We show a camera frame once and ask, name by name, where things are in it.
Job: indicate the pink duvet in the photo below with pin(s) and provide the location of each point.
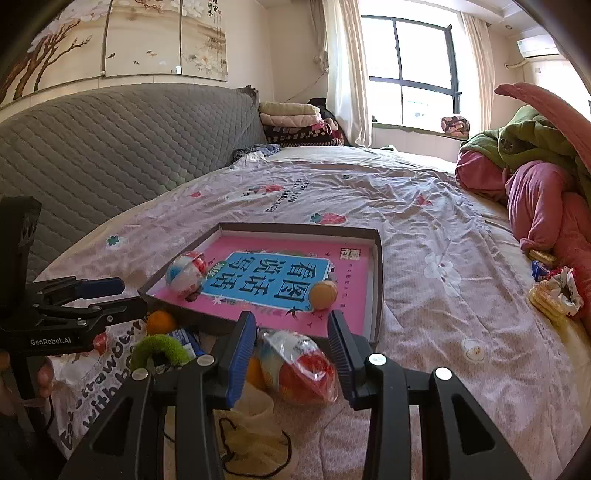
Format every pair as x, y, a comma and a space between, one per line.
545, 212

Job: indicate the person's left hand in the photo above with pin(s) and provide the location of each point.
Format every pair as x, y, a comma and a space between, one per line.
44, 385

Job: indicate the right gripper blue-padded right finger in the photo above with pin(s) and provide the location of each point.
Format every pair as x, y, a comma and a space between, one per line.
349, 352

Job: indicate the red blue toy egg packet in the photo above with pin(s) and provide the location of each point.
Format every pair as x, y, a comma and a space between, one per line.
296, 369

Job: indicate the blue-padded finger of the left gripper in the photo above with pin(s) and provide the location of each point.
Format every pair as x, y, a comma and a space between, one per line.
60, 323
61, 291

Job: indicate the patterned bag on sill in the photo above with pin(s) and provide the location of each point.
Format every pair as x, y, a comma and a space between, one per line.
456, 126

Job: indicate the pink strawberry bedsheet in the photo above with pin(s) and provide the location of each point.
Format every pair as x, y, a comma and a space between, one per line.
455, 280

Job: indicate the blue snack packet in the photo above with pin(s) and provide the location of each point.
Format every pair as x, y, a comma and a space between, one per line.
189, 341

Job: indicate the air conditioner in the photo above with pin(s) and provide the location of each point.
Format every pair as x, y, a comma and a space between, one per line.
541, 45

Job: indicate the beige ball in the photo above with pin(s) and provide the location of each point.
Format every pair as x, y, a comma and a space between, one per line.
323, 294

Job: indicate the pink pillow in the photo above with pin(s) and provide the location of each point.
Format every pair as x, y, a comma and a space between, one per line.
573, 125

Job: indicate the white curtain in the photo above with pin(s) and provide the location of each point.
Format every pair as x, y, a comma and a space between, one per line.
483, 81
341, 55

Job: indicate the yellow snack packets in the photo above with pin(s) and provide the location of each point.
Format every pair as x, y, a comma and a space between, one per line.
555, 291

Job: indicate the red white toy egg packet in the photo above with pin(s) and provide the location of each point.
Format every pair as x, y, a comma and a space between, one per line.
186, 273

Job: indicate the dark cloth by headboard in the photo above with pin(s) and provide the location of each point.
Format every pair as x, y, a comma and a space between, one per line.
263, 149

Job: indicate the grey quilted headboard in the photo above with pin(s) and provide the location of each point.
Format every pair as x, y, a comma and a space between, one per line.
90, 156

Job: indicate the window with dark frame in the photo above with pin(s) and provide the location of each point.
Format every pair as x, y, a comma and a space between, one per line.
413, 74

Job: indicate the dark cardboard box tray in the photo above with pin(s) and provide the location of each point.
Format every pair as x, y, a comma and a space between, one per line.
277, 276

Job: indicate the left white curtain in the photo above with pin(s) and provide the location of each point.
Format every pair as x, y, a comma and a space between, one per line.
341, 55

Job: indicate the orange mandarin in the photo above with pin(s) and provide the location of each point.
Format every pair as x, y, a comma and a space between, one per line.
160, 322
254, 374

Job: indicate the stack of folded blankets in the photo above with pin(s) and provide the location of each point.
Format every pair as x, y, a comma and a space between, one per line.
300, 124

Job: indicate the green blanket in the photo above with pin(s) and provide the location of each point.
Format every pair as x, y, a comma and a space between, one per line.
527, 137

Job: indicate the right white curtain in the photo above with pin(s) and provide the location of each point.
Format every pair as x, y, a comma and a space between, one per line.
483, 81

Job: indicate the floral wall painting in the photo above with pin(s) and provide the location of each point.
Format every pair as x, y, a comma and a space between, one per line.
103, 39

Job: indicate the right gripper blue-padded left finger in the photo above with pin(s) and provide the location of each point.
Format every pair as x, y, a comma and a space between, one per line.
236, 356

